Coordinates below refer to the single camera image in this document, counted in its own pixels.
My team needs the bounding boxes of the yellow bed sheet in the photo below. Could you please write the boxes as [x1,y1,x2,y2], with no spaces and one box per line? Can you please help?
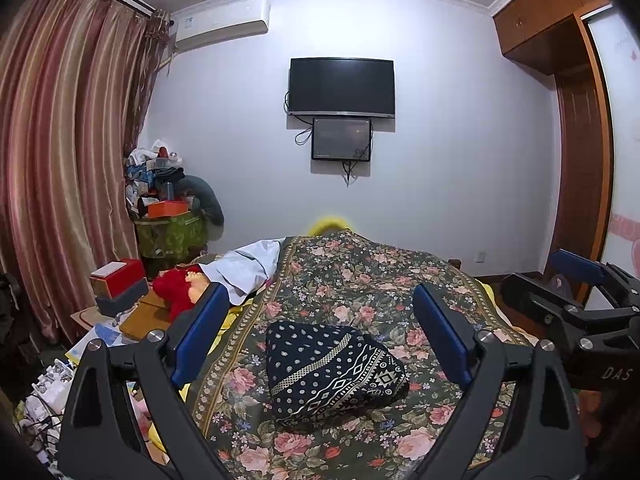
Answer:
[207,302,251,348]

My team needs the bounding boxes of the white cloth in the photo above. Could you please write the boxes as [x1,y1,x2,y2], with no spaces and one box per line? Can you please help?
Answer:
[197,239,286,306]

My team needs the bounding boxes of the red plush toy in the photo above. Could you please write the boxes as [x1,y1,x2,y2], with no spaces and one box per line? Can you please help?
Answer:
[152,268,211,321]

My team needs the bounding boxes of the black wall television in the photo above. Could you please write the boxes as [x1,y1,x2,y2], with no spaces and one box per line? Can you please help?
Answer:
[287,57,396,119]

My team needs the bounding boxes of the grey box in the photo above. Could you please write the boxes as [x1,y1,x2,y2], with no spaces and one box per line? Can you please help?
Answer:
[95,277,150,317]

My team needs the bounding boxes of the red box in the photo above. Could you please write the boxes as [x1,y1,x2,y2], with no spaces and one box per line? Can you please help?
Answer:
[90,258,147,298]

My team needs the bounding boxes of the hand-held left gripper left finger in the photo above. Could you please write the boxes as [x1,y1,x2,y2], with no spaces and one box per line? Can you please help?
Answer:
[57,281,231,480]

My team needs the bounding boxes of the striped red curtain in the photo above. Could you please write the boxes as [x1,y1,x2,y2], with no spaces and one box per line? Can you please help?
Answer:
[0,0,173,346]

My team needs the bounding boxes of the wooden door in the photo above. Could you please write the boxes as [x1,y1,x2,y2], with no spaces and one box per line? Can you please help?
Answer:
[555,72,601,276]

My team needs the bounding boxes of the brown wooden board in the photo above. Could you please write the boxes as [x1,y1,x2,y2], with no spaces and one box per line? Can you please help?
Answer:
[119,290,173,343]

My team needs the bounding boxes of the wooden overhead cabinet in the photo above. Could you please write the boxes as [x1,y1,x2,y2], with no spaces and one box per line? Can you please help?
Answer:
[492,0,613,76]

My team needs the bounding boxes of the small black wall monitor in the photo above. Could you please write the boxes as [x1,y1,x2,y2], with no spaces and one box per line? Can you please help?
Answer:
[311,117,372,162]

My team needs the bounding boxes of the navy patterned hoodie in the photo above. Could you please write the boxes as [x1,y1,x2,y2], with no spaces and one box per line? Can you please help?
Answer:
[265,321,410,433]

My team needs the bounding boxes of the orange box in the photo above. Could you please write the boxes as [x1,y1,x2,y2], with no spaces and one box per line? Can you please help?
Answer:
[146,201,191,219]

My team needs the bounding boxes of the pile of clothes and boxes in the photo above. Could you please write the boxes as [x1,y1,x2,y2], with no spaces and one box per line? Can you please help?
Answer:
[124,139,193,221]

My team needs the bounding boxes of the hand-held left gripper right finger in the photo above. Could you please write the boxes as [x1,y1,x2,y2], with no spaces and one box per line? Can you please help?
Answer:
[412,281,587,480]

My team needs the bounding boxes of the white air conditioner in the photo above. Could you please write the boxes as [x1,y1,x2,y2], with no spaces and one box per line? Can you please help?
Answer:
[167,0,272,53]

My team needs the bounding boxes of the pile of papers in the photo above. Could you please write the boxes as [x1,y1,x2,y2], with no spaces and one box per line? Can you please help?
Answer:
[65,305,131,366]

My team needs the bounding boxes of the white wardrobe door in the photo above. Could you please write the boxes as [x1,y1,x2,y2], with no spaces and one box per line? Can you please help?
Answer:
[585,7,640,281]

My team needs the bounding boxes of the floor clutter pile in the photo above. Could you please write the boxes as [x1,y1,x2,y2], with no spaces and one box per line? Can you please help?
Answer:
[12,360,81,466]

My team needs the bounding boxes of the floral blanket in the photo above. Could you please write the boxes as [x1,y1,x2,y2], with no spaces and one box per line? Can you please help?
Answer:
[190,230,531,480]

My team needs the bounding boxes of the yellow pillow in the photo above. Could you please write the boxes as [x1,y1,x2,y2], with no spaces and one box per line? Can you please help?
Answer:
[306,216,353,237]

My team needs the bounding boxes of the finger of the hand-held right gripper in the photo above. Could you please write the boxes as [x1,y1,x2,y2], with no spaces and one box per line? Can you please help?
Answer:
[501,271,640,356]
[546,248,640,301]

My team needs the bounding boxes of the green patterned box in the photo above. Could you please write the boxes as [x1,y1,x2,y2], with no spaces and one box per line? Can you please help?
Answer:
[134,210,208,261]

